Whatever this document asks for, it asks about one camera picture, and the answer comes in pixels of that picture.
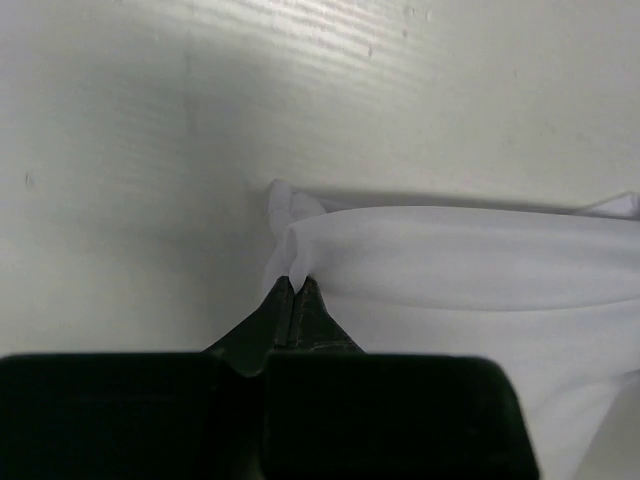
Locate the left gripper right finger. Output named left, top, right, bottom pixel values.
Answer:
left=260, top=280, right=540, bottom=479

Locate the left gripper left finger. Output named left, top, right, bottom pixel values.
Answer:
left=1, top=278, right=293, bottom=479

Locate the white t shirt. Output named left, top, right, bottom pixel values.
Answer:
left=264, top=181, right=639, bottom=479

